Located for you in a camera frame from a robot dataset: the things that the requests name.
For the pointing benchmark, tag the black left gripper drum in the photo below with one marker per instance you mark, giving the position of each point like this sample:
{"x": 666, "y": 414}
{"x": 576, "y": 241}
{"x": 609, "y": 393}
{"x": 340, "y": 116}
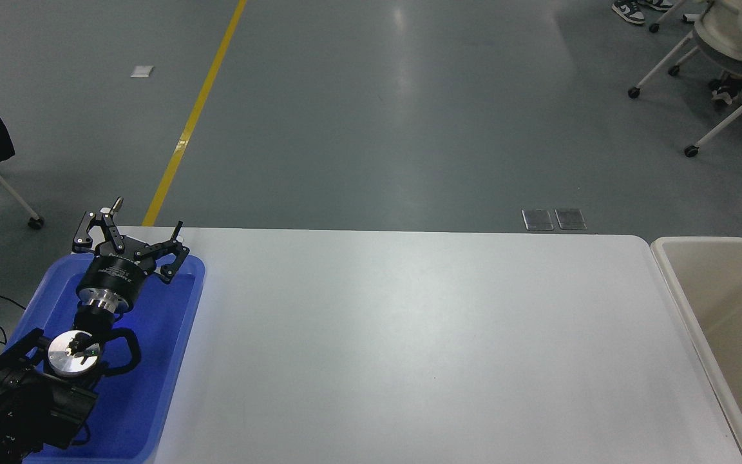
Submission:
{"x": 112, "y": 276}

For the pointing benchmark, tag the metal floor plate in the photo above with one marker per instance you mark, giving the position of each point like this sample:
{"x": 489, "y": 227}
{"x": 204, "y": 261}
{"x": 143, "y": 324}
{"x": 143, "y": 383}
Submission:
{"x": 570, "y": 218}
{"x": 537, "y": 219}

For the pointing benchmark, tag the large pale bin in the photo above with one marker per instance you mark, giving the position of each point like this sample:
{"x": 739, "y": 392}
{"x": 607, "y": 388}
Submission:
{"x": 719, "y": 309}

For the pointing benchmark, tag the blue plastic tray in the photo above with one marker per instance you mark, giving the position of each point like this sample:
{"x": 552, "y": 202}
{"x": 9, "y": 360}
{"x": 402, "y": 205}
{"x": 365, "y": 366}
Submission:
{"x": 152, "y": 361}

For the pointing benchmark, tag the grey chair with casters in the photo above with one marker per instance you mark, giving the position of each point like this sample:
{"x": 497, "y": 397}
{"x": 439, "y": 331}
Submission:
{"x": 7, "y": 187}

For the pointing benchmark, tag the person's foot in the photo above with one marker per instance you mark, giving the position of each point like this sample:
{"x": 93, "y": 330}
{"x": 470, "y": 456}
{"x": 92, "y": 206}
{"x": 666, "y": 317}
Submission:
{"x": 628, "y": 11}
{"x": 727, "y": 90}
{"x": 657, "y": 4}

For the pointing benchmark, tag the white wheeled chair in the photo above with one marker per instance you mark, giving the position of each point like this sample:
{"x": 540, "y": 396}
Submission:
{"x": 732, "y": 38}

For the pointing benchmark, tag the white chair leg with caster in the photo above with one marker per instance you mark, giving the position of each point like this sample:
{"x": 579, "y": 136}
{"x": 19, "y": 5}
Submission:
{"x": 670, "y": 14}

